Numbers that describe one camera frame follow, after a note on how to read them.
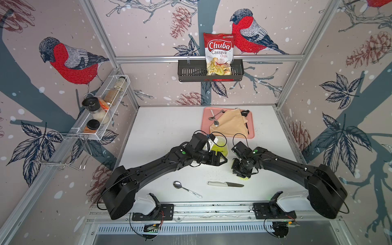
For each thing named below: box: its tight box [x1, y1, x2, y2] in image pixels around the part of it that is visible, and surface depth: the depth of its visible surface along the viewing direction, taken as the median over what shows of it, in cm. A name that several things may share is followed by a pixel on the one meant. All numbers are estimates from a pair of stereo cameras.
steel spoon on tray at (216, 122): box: [210, 108, 220, 128], surface depth 113 cm
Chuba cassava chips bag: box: [203, 32, 236, 76], surface depth 85 cm
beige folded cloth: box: [209, 108, 249, 137], surface depth 111 cm
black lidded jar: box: [81, 96, 101, 112], surface depth 66 cm
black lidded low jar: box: [84, 118, 101, 134], surface depth 61 cm
